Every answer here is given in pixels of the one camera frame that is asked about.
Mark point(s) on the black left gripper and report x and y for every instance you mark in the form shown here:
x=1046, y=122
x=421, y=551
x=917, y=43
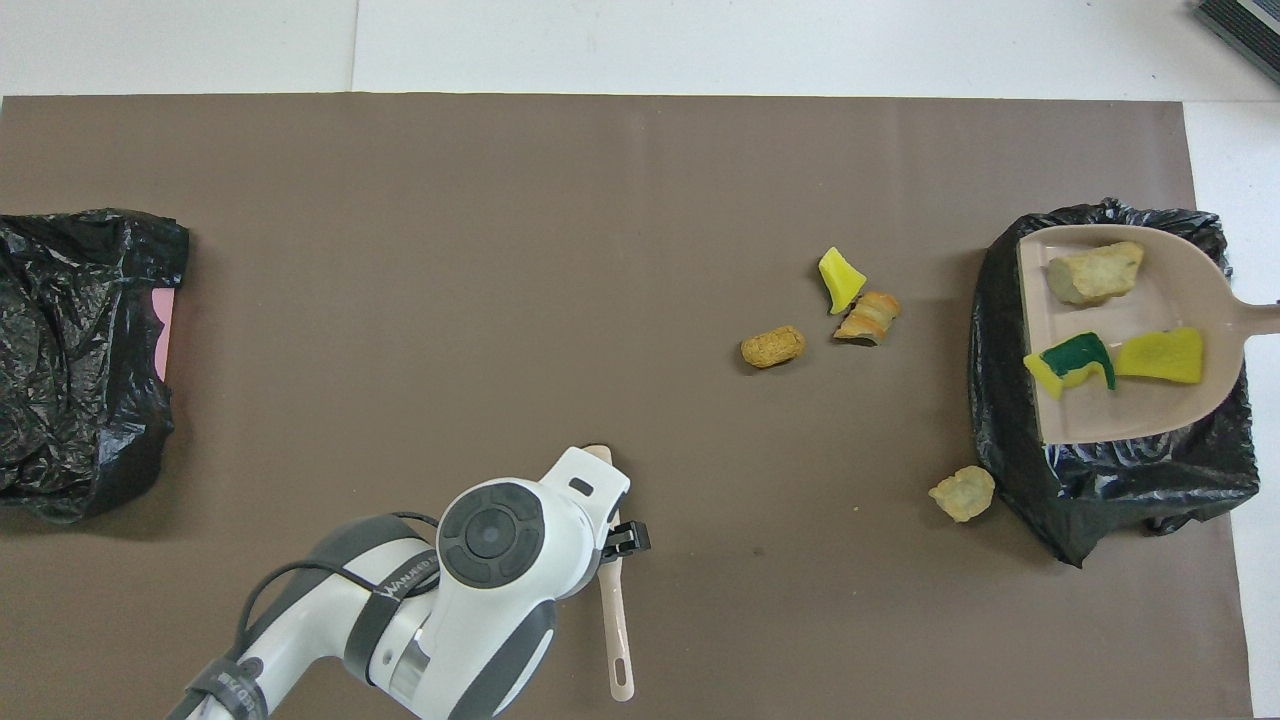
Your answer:
x=628, y=541

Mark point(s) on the beige hand brush black bristles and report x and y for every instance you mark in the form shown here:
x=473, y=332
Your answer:
x=617, y=630

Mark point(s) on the brown oval sponge piece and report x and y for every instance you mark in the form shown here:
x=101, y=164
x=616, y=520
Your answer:
x=772, y=347

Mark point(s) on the orange striped sponge piece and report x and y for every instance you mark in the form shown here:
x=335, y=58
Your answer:
x=870, y=318

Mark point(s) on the yellow sponge wedge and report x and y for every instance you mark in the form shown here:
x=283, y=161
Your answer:
x=840, y=280

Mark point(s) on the pale yellow sponge chunk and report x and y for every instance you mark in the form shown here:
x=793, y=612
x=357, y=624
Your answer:
x=962, y=493

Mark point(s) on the green yellow curved sponge piece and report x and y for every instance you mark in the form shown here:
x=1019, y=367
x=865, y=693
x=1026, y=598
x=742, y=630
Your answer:
x=1075, y=355

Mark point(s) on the beige sponge chunk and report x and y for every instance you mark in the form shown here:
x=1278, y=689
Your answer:
x=1095, y=272

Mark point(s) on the yellow sponge piece green backing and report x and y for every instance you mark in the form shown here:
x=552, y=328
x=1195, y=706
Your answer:
x=1160, y=355

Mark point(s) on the beige plastic dustpan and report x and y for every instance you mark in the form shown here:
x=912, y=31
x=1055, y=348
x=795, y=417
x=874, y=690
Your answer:
x=1150, y=300

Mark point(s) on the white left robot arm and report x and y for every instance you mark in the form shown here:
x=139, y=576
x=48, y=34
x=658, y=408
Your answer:
x=490, y=535

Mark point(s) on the black bag lined pink bin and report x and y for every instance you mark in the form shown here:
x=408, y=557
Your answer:
x=80, y=430

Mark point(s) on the brown paper table mat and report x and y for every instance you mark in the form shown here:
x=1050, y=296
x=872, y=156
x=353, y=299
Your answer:
x=400, y=200

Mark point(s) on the dark ribbed device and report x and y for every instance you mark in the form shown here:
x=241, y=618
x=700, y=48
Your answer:
x=1245, y=25

